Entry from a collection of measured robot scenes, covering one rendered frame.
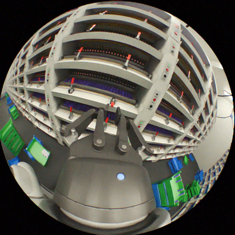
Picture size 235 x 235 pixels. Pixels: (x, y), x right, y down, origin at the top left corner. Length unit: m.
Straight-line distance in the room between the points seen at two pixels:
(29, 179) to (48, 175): 0.46
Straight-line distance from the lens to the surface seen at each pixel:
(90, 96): 0.40
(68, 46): 0.64
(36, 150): 1.05
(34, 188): 0.54
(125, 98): 0.41
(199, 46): 1.10
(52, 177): 0.93
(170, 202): 0.74
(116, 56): 0.53
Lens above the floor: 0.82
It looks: 31 degrees down
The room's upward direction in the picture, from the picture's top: 22 degrees clockwise
